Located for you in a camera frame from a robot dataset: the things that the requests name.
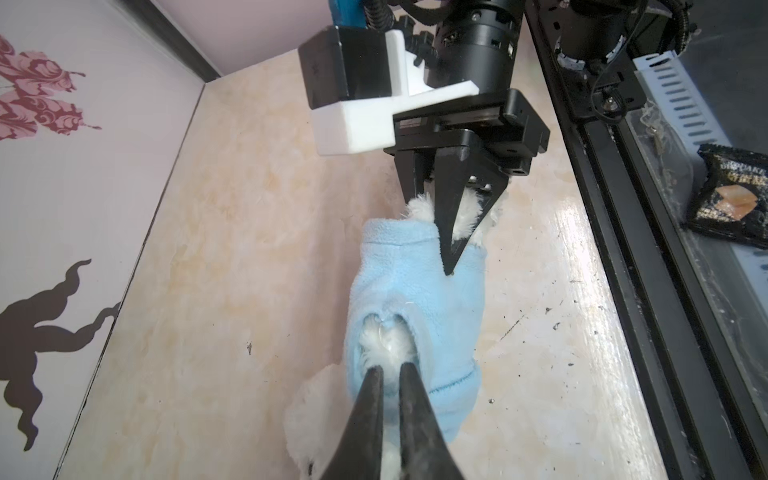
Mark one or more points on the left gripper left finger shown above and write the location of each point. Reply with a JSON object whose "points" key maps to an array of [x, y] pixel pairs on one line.
{"points": [[359, 452]]}

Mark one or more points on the white slotted cable duct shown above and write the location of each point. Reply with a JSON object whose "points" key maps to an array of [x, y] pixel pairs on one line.
{"points": [[680, 102]]}

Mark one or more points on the white teddy bear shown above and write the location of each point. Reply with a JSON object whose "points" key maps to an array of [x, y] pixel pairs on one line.
{"points": [[314, 421]]}

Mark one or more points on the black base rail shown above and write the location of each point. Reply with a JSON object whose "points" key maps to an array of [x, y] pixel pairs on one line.
{"points": [[704, 422]]}

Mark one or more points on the light blue bear hoodie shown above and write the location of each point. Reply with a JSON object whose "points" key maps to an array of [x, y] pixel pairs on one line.
{"points": [[401, 283]]}

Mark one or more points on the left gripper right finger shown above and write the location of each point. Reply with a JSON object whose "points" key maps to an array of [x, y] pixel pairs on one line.
{"points": [[424, 452]]}

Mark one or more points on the small dark snack packet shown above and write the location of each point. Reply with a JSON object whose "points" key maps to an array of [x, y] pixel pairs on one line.
{"points": [[732, 202]]}

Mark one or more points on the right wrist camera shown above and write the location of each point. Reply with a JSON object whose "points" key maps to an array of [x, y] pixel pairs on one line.
{"points": [[357, 80]]}

